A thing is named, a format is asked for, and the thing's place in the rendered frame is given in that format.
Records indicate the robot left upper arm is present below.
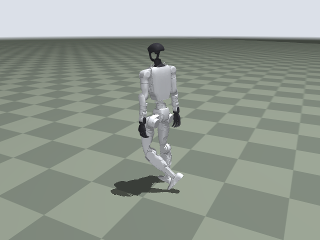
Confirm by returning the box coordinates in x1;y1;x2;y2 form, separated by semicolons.
138;68;151;100

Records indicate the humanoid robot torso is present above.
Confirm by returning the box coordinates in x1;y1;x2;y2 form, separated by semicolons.
147;62;172;123

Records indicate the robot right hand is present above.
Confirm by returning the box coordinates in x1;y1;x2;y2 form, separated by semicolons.
172;107;181;128

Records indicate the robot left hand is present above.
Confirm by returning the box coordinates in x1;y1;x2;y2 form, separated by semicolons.
138;117;149;138

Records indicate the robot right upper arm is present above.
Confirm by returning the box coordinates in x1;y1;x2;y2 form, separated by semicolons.
169;65;177;94

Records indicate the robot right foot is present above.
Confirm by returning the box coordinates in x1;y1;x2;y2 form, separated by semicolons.
158;175;171;184

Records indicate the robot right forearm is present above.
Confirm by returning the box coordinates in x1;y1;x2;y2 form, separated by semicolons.
170;90;180;112

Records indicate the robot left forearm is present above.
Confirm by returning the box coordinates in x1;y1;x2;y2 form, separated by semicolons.
138;93;148;123

